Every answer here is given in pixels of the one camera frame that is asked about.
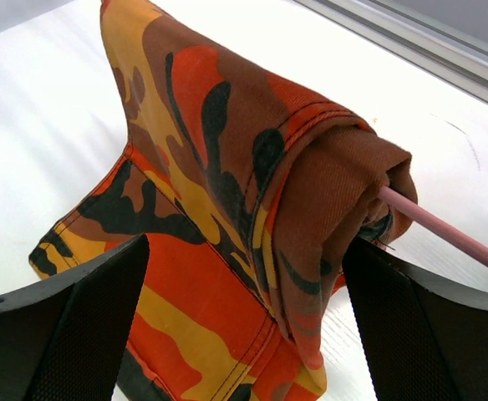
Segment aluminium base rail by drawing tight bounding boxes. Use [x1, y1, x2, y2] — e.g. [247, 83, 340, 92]
[302, 0, 488, 104]

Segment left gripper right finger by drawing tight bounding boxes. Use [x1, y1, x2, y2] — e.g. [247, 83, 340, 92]
[343, 238, 488, 401]

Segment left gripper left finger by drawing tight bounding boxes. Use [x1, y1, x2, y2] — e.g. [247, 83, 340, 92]
[0, 235, 150, 401]

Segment orange patterned trousers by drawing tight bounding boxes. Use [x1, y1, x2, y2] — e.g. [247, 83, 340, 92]
[29, 1, 417, 400]

